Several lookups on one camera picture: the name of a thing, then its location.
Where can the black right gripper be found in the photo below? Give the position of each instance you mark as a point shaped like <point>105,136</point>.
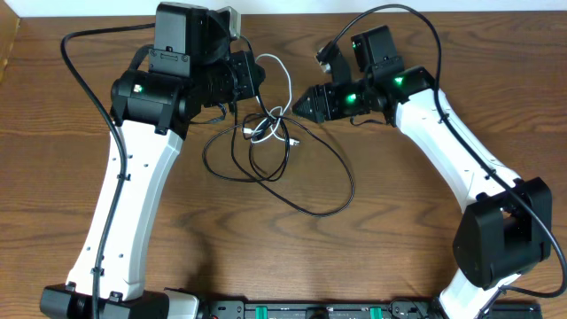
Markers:
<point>322,104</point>

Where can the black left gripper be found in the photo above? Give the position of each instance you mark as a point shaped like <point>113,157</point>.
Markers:
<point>247,74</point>

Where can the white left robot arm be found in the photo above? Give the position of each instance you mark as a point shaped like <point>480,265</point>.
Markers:
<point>189,66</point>

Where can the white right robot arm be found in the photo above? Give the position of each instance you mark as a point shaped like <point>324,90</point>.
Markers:
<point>505,222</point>

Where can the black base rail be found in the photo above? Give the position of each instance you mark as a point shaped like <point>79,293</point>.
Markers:
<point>238,309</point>

